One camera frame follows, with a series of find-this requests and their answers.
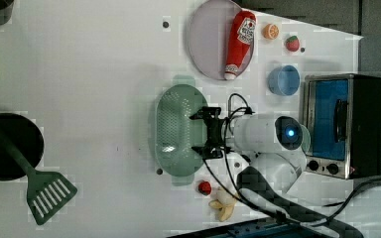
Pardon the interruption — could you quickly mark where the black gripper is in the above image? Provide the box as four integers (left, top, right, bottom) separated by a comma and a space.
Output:
190, 106, 231, 160

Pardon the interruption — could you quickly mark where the green plastic strainer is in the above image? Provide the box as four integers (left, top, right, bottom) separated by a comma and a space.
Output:
155, 75, 207, 186

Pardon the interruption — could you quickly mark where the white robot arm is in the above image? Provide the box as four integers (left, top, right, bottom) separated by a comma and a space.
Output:
190, 106, 363, 238

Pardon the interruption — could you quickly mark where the small red toy fruit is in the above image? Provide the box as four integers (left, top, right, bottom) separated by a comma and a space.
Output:
197, 181, 212, 195

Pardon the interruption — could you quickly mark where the peeled banana toy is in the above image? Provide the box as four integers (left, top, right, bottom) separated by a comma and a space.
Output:
208, 187, 237, 222

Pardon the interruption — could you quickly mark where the blue bowl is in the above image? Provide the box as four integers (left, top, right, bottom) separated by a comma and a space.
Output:
267, 65, 301, 96

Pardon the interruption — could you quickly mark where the blue crate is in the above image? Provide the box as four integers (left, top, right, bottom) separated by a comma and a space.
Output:
169, 218, 320, 238

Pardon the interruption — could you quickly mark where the grey oval plate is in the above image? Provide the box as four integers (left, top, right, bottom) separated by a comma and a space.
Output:
188, 0, 255, 80

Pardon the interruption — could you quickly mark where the red ketchup bottle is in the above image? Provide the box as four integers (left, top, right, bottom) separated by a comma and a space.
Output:
224, 10, 256, 80

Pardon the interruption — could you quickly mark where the orange slice toy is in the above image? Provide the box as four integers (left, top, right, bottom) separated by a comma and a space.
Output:
262, 24, 280, 40

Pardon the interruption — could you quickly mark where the red strawberry toy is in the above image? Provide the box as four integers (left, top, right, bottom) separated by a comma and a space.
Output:
285, 36, 300, 52

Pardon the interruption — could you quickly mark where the black toaster oven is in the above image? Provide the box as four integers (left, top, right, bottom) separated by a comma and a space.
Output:
303, 73, 381, 179

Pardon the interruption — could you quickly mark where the green slotted spatula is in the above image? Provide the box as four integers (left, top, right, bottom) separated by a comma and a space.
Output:
0, 128, 77, 225

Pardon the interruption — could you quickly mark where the large black cup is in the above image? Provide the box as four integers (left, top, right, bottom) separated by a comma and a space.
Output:
0, 113, 45, 181

